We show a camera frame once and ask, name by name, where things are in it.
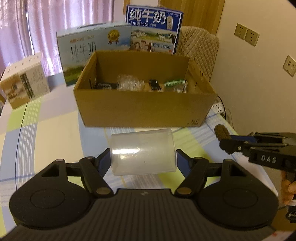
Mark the single wall socket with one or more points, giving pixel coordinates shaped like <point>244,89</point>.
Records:
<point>289,66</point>

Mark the black shaver box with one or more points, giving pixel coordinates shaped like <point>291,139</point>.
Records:
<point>108,86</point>

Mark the person right hand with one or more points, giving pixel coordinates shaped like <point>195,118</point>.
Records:
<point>287,189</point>

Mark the clear plastic cup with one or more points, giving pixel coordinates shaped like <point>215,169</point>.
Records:
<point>143,153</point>

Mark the silver green tea bag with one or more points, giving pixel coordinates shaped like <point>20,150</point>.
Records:
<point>179,86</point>

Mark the double wall socket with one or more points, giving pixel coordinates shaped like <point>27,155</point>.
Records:
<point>246,34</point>

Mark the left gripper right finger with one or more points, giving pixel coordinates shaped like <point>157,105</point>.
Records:
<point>194,170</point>

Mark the light blue milk carton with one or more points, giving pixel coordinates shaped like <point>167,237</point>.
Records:
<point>76,45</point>

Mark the brown cardboard box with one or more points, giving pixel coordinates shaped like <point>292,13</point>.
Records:
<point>142,109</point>

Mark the pink curtain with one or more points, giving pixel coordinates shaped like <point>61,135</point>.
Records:
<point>29,27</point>

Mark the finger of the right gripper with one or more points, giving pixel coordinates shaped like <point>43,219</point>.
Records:
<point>260,138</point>
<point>248,146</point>

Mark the white power strip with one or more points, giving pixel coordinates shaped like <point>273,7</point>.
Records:
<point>218,108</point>

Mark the quilted beige chair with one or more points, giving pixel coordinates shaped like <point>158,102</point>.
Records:
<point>199,46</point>

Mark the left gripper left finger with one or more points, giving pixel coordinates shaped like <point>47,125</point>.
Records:
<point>93,170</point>

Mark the clear plastic bag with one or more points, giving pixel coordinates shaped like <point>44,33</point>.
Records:
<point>130,83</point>

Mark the dark blue milk carton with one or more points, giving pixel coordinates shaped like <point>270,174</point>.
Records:
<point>153,29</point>

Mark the white beige product box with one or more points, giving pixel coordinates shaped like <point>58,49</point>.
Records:
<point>25,81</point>

